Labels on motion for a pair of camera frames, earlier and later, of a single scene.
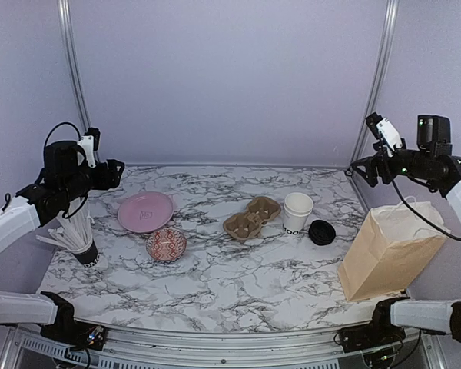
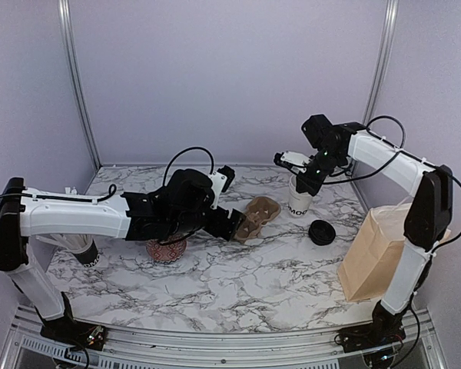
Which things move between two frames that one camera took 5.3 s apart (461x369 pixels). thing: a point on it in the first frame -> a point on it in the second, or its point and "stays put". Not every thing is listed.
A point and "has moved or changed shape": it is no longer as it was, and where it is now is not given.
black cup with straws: x=74 y=234 stays put
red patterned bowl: x=166 y=245 stays put
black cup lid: x=321 y=233 stays put
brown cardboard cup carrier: x=247 y=225 stays put
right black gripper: x=370 y=164 -> x=311 y=185
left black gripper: x=112 y=179 -> x=217 y=228
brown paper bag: x=393 y=245 stays put
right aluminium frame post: x=376 y=78 stays put
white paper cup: x=296 y=211 has moved or changed shape
